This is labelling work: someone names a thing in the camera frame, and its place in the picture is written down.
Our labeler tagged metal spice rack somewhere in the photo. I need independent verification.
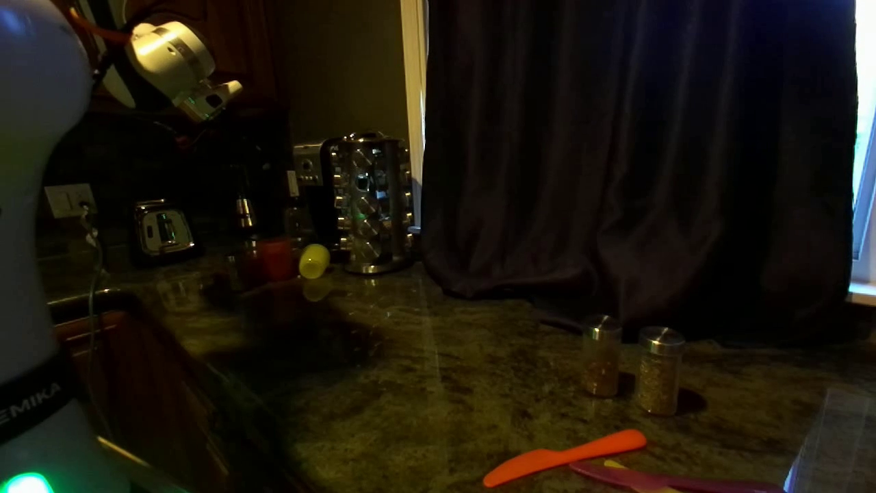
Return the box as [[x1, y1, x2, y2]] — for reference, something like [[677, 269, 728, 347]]
[[320, 131, 417, 275]]

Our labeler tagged glass spice bottle silver cap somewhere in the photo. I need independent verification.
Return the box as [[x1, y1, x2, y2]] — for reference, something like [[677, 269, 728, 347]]
[[635, 326, 686, 417], [581, 314, 623, 399]]

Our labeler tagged group of spice jars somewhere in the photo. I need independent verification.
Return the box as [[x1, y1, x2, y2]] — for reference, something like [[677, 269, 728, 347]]
[[331, 147, 413, 264]]

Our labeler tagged yellow plastic cup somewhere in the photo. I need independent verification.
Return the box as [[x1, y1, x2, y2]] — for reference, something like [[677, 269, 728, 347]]
[[298, 243, 331, 280]]

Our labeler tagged silver coffee maker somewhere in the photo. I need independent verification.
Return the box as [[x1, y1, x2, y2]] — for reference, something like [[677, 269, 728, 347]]
[[292, 142, 331, 187]]

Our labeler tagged red container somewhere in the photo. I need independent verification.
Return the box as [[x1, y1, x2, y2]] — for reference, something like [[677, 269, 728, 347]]
[[240, 236, 299, 286]]

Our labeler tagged dark curtain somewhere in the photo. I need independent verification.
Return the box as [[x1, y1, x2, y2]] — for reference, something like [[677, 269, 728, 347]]
[[420, 0, 859, 344]]

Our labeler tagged orange plastic knife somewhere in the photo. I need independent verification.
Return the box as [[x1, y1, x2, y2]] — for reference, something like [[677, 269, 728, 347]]
[[482, 429, 648, 489]]

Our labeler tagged silver toaster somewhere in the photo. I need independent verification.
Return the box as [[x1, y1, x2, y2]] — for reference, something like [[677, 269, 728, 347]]
[[132, 199, 200, 265]]

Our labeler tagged purple plastic knife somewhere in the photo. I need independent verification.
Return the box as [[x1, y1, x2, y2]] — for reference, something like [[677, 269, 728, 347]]
[[569, 460, 786, 493]]

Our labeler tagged window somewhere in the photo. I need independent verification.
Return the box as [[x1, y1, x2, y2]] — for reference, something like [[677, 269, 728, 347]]
[[851, 0, 876, 305]]

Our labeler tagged white cable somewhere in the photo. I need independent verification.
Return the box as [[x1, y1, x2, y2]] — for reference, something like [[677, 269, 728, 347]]
[[79, 201, 107, 412]]

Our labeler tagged wall socket plate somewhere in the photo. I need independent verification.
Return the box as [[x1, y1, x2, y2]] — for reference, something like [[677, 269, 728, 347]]
[[44, 183, 97, 219]]

